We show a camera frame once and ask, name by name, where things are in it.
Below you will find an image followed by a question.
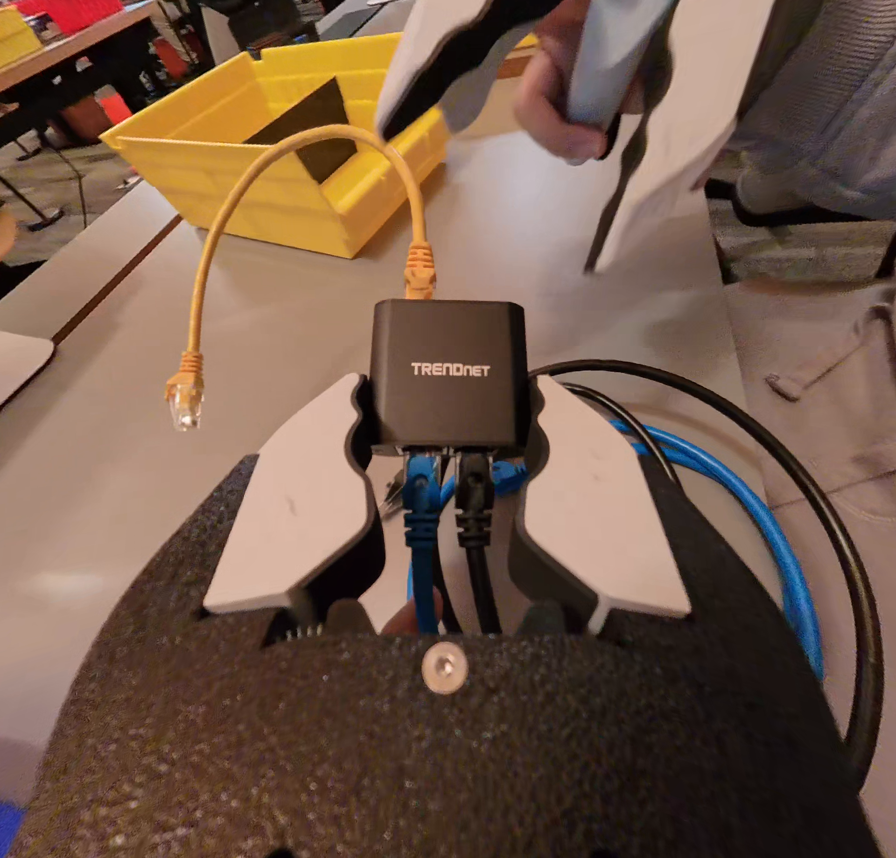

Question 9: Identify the yellow ethernet cable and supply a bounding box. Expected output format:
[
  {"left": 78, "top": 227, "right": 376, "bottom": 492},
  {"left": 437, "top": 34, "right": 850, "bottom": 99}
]
[{"left": 164, "top": 123, "right": 438, "bottom": 433}]

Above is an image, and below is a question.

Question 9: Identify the small yellow bin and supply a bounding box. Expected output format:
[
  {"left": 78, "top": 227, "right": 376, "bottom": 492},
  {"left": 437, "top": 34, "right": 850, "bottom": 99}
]
[{"left": 0, "top": 4, "right": 43, "bottom": 70}]

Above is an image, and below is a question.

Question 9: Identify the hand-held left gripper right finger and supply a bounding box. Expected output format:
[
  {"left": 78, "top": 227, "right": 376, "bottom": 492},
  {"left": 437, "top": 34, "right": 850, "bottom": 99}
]
[{"left": 510, "top": 375, "right": 694, "bottom": 626}]

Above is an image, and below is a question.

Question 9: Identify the red plastic bin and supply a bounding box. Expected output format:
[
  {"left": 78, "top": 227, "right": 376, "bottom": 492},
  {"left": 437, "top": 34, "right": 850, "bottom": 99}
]
[{"left": 14, "top": 0, "right": 137, "bottom": 35}]

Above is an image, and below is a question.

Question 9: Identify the person's right hand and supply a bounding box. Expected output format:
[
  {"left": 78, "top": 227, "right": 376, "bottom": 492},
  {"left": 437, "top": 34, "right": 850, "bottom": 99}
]
[{"left": 514, "top": 0, "right": 611, "bottom": 167}]

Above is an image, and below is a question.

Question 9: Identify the person's grey sweater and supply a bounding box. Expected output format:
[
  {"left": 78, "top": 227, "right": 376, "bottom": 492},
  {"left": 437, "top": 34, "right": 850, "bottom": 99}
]
[{"left": 724, "top": 0, "right": 896, "bottom": 221}]

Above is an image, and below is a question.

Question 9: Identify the white desk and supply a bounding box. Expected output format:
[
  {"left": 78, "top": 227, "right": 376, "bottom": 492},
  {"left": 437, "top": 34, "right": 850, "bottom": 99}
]
[{"left": 318, "top": 0, "right": 435, "bottom": 42}]

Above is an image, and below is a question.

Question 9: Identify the black sheet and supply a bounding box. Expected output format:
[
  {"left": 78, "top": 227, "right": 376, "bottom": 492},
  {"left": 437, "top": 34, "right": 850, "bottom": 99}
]
[{"left": 245, "top": 76, "right": 358, "bottom": 185}]

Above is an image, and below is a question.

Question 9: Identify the wooden table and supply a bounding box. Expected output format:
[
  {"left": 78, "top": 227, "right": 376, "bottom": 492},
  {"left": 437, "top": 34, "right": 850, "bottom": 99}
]
[{"left": 0, "top": 0, "right": 165, "bottom": 146}]

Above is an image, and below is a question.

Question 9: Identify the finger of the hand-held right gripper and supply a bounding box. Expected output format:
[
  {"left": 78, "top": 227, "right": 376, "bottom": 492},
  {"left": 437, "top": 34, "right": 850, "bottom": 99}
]
[
  {"left": 583, "top": 0, "right": 784, "bottom": 276},
  {"left": 377, "top": 0, "right": 585, "bottom": 144}
]

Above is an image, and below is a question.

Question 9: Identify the adjacent grey desk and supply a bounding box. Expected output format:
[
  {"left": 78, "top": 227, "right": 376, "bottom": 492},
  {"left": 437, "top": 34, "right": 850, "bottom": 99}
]
[{"left": 0, "top": 179, "right": 184, "bottom": 344}]

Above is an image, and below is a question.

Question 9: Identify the black network adapter box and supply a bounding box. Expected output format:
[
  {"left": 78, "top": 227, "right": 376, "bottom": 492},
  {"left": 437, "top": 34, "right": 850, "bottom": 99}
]
[{"left": 370, "top": 300, "right": 527, "bottom": 456}]

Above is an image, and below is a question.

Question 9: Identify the black ethernet cable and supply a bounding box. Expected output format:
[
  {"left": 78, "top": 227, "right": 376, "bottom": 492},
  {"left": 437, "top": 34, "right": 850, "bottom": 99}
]
[{"left": 455, "top": 360, "right": 884, "bottom": 789}]

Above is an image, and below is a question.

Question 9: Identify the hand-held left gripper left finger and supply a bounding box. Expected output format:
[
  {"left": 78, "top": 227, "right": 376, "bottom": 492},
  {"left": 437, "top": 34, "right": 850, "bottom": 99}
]
[{"left": 203, "top": 374, "right": 387, "bottom": 615}]

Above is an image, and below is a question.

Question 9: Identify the blue ethernet cable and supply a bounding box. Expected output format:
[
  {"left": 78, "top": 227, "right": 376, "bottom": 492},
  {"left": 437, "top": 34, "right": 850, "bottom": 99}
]
[{"left": 402, "top": 417, "right": 827, "bottom": 684}]

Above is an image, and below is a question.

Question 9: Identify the yellow plastic bin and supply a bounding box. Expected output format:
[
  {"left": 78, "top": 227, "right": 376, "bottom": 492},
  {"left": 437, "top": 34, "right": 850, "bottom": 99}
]
[{"left": 100, "top": 32, "right": 540, "bottom": 258}]

